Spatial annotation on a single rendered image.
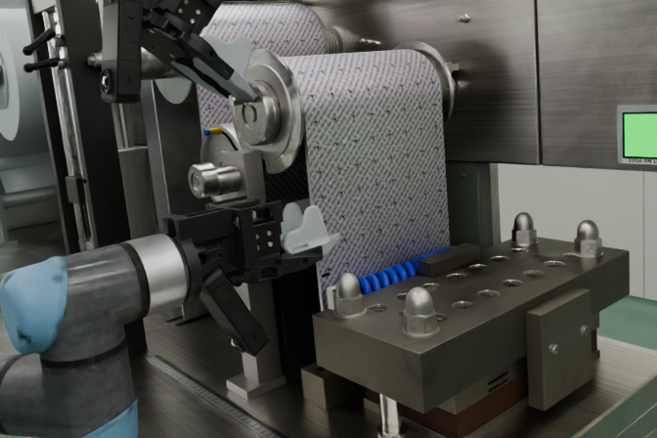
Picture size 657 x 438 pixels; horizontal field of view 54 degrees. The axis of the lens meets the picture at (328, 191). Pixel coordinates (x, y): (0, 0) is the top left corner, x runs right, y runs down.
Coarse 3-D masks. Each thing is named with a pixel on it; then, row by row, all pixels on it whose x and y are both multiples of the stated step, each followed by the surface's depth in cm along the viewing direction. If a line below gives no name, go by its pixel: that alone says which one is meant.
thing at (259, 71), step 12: (252, 72) 77; (264, 72) 75; (276, 72) 73; (276, 84) 74; (288, 96) 72; (288, 108) 73; (288, 120) 73; (288, 132) 73; (276, 144) 76; (264, 156) 78; (276, 156) 76
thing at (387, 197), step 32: (320, 160) 75; (352, 160) 78; (384, 160) 82; (416, 160) 86; (320, 192) 75; (352, 192) 79; (384, 192) 82; (416, 192) 86; (352, 224) 79; (384, 224) 83; (416, 224) 86; (448, 224) 91; (352, 256) 79; (384, 256) 83; (416, 256) 87; (320, 288) 77
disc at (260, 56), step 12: (252, 60) 77; (264, 60) 75; (276, 60) 73; (288, 72) 72; (288, 84) 72; (300, 96) 71; (300, 108) 71; (300, 120) 72; (300, 132) 72; (240, 144) 82; (288, 144) 74; (300, 144) 73; (288, 156) 75; (264, 168) 79; (276, 168) 77
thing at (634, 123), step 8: (632, 120) 76; (640, 120) 75; (648, 120) 75; (656, 120) 74; (632, 128) 76; (640, 128) 76; (648, 128) 75; (656, 128) 74; (632, 136) 76; (640, 136) 76; (648, 136) 75; (656, 136) 74; (632, 144) 77; (640, 144) 76; (648, 144) 75; (656, 144) 74; (632, 152) 77; (640, 152) 76; (648, 152) 75; (656, 152) 75
